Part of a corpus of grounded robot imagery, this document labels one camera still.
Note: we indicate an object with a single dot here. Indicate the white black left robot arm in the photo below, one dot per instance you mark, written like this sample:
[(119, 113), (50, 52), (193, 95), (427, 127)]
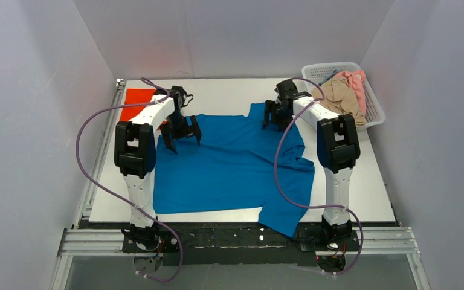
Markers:
[(135, 154)]

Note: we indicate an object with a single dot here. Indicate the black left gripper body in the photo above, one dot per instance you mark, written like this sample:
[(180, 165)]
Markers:
[(179, 129)]

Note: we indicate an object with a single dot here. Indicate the aluminium frame rail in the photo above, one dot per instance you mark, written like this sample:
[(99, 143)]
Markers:
[(108, 242)]

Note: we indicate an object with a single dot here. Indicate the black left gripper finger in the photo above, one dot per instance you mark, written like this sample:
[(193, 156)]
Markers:
[(194, 129), (166, 134)]

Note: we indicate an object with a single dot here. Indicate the pink t shirt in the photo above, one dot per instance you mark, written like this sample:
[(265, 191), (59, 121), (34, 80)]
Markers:
[(355, 81)]

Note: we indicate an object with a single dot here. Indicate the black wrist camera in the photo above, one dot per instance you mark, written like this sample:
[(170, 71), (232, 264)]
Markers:
[(287, 91), (173, 99)]

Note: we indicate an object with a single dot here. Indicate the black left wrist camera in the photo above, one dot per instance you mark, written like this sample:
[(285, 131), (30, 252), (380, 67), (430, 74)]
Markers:
[(173, 99)]

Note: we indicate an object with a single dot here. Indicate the white plastic laundry basket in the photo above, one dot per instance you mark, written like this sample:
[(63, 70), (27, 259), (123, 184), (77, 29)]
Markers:
[(321, 72)]

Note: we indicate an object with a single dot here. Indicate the blue t shirt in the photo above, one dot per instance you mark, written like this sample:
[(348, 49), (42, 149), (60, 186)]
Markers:
[(237, 165)]

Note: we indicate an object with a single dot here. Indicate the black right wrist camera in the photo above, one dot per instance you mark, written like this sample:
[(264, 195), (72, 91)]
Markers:
[(287, 91)]

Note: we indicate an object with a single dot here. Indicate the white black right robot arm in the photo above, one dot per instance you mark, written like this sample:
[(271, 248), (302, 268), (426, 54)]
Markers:
[(337, 151)]

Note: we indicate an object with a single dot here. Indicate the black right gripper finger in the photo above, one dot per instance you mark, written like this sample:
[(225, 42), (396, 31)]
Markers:
[(283, 123), (269, 105)]

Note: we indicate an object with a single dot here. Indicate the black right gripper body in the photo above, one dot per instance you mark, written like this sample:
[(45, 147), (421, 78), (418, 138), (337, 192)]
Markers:
[(276, 109)]

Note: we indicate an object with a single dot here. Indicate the beige t shirt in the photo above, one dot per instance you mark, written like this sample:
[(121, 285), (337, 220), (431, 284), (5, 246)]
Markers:
[(340, 98)]

